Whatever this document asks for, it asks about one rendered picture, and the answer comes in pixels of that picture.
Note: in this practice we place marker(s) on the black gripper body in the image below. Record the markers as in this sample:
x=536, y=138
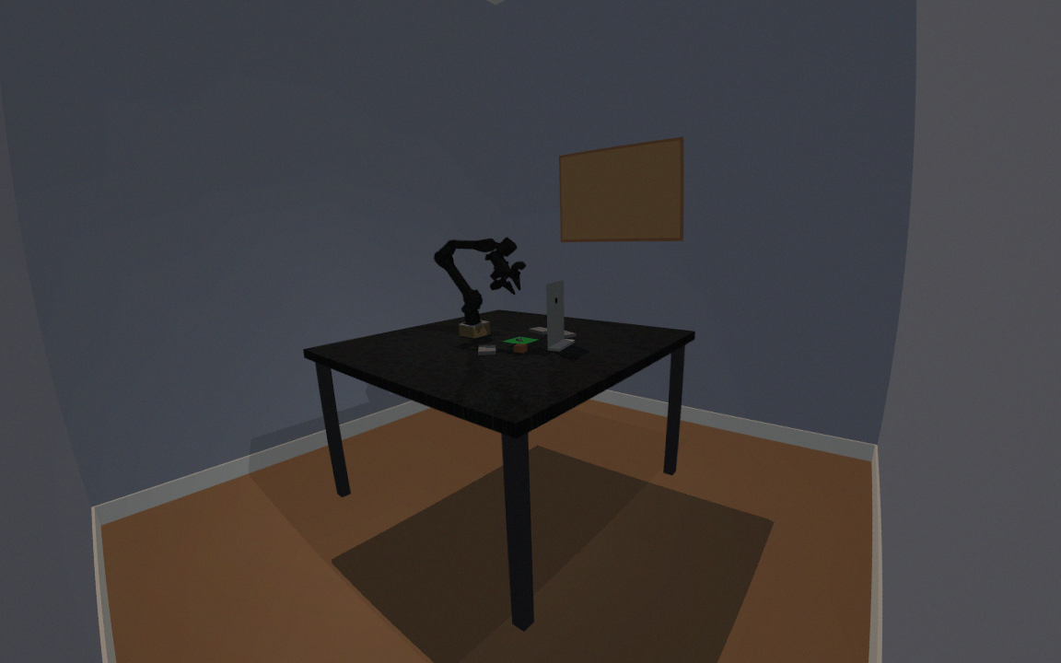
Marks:
x=505, y=275

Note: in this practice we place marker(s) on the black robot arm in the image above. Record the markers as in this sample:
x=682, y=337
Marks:
x=472, y=299

